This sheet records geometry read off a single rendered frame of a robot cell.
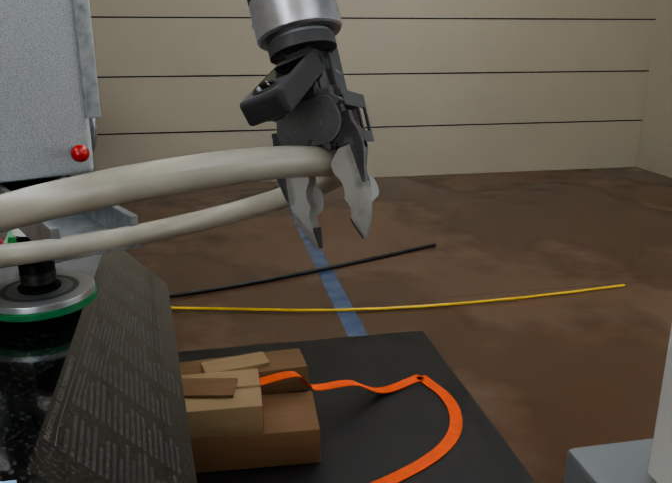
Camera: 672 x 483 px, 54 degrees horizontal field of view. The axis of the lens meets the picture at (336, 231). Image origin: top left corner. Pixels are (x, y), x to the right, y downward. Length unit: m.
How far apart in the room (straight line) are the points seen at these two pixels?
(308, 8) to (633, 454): 0.67
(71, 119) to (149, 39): 4.88
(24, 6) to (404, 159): 5.50
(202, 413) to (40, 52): 1.25
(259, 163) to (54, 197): 0.17
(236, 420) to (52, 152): 1.15
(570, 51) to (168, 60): 3.87
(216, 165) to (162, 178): 0.05
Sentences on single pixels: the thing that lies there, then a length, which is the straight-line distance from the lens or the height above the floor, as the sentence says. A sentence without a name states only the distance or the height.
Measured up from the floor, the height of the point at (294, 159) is 1.25.
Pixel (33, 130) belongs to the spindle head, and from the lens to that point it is 1.31.
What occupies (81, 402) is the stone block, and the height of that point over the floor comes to 0.77.
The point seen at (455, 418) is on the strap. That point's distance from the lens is 2.52.
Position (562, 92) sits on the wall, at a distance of 7.11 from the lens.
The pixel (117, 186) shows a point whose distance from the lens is 0.54.
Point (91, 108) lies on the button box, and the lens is 1.32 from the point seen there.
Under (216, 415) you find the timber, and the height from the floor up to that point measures 0.22.
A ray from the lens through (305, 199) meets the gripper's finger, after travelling 0.66.
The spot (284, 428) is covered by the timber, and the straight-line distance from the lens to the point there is 2.22.
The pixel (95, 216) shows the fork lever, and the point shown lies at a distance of 1.17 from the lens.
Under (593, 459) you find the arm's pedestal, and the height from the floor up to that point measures 0.85.
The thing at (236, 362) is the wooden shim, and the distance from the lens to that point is 2.63.
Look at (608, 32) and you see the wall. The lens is 7.31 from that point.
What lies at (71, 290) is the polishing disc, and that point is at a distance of 1.44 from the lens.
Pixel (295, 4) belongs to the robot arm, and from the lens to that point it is 0.67.
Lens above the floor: 1.36
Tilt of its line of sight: 17 degrees down
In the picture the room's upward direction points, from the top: straight up
